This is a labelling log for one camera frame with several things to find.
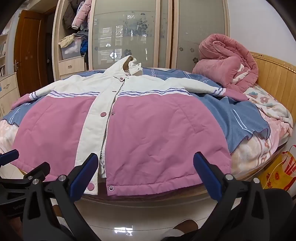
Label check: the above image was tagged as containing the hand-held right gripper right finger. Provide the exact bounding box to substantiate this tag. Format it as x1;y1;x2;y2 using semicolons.
192;152;271;241

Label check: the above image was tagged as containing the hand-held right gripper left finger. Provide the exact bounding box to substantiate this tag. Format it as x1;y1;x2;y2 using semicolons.
22;152;102;241

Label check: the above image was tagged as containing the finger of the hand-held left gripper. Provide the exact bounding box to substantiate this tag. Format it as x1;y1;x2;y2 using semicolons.
23;162;51;183
0;149;19;166

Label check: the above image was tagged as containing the pink and white hooded jacket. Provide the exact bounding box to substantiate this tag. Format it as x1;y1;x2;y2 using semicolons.
10;55;249;197

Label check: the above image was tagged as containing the peach floral bed sheet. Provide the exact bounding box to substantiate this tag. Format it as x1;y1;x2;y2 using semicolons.
0;113;292;183

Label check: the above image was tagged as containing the brown white slipper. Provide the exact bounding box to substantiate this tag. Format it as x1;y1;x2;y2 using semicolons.
52;204;67;232
170;219;199;235

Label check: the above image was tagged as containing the blue striped bed cover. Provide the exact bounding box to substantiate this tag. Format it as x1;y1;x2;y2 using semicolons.
1;67;271;154

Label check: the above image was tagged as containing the light wooden bookcase cabinet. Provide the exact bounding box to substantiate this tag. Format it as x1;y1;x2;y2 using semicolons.
0;22;21;118

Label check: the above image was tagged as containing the yellow and red bag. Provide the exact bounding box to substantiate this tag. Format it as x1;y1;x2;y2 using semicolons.
258;145;296;193

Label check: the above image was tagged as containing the white floral blanket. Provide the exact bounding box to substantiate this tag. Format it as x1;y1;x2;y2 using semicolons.
244;85;294;135

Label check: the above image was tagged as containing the row of books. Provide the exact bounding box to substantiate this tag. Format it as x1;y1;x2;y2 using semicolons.
0;42;6;77

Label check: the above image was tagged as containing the brown wooden door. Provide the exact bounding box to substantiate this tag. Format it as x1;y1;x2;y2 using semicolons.
14;10;47;96

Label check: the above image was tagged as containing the light wooden drawer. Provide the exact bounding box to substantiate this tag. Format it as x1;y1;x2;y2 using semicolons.
58;57;86;76

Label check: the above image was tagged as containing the pink rolled quilt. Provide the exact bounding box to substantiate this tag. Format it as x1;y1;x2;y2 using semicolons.
192;34;259;94

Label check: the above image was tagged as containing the wooden headboard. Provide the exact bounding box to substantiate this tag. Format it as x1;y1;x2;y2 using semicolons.
250;51;296;149

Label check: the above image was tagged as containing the translucent storage box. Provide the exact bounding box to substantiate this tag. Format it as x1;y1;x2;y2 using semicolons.
61;38;85;59

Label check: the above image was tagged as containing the blue garment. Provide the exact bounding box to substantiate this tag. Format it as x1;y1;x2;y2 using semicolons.
80;39;89;56

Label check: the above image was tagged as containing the cream crumpled cloth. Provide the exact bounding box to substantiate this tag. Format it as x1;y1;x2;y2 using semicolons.
58;33;77;48

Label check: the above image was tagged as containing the light wooden wardrobe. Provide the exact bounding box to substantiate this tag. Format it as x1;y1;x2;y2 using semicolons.
52;0;230;80

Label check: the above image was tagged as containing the grey folded cloth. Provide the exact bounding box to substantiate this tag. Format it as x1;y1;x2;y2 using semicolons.
75;29;89;40

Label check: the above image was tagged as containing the frosted floral sliding door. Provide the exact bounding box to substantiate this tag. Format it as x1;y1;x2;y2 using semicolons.
89;0;173;71
171;0;230;73

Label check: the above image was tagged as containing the brown hanging coat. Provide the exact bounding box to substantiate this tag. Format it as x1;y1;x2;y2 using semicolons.
62;0;80;30

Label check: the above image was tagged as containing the pink hanging puffer jacket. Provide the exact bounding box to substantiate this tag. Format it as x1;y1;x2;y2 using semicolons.
72;0;92;29

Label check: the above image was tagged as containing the wooden bed frame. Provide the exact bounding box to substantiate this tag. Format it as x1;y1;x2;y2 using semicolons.
18;169;264;208

